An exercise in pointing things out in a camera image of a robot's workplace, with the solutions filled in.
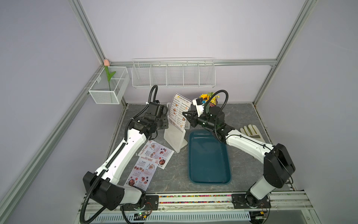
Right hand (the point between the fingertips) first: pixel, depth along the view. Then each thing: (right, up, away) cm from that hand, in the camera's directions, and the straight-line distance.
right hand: (182, 112), depth 75 cm
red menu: (-25, -37, +10) cm, 46 cm away
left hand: (-10, -5, +1) cm, 12 cm away
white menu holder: (-5, -19, +27) cm, 33 cm away
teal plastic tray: (+17, -30, +12) cm, 36 cm away
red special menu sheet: (-20, -25, +19) cm, 37 cm away
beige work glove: (+52, -14, +27) cm, 60 cm away
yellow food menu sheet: (-1, +5, +2) cm, 5 cm away
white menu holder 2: (+3, -6, -2) cm, 7 cm away
